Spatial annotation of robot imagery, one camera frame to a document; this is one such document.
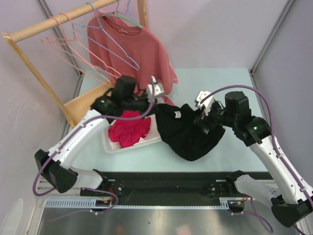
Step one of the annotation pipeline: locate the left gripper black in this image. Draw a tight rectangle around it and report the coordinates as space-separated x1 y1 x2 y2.
123 90 160 120

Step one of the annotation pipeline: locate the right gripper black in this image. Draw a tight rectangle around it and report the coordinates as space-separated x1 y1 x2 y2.
192 101 237 134

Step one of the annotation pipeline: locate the black t shirt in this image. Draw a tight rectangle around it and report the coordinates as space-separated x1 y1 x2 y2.
149 103 225 162

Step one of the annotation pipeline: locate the light blue wire hanger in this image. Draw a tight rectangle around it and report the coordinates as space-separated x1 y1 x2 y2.
72 1 140 71

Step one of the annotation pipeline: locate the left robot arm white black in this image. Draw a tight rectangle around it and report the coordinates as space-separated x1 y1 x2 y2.
32 76 156 196

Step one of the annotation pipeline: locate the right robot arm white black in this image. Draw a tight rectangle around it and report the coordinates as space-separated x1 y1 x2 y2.
195 91 313 228

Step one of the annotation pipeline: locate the salmon red t shirt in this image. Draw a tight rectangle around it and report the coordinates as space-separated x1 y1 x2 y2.
87 11 178 94

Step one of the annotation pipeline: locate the green hanger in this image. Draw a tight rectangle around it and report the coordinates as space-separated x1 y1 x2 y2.
102 13 143 28

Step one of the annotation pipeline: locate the magenta pink garment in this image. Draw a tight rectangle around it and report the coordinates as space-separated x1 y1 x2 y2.
108 117 151 148

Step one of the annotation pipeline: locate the white garment in basket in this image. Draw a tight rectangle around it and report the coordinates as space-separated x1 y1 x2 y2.
102 115 161 152

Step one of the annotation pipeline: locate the white plastic laundry basket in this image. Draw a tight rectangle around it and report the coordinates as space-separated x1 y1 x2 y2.
101 115 161 153

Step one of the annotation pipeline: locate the wooden clothes rack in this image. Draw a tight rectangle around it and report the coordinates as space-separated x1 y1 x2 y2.
0 0 147 128

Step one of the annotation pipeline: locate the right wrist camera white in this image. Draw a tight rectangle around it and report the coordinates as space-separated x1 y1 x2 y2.
195 91 215 116

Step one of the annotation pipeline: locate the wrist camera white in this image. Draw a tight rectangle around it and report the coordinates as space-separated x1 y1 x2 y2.
195 91 215 116
146 76 165 100

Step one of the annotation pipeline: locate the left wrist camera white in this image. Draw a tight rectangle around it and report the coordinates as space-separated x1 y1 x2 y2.
146 76 165 100

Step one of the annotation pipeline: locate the pink wire hanger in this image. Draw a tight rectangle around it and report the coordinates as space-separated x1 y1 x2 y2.
49 13 114 86
41 13 121 85

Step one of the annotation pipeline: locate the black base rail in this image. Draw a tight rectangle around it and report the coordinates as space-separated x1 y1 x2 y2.
79 171 272 206

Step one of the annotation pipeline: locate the blue wire hanger far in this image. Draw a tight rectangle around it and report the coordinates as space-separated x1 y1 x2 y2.
115 0 138 23

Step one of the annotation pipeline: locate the white cable duct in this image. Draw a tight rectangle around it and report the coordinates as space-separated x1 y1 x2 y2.
45 198 236 210

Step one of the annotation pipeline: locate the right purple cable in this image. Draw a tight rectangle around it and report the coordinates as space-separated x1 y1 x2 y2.
199 84 313 235

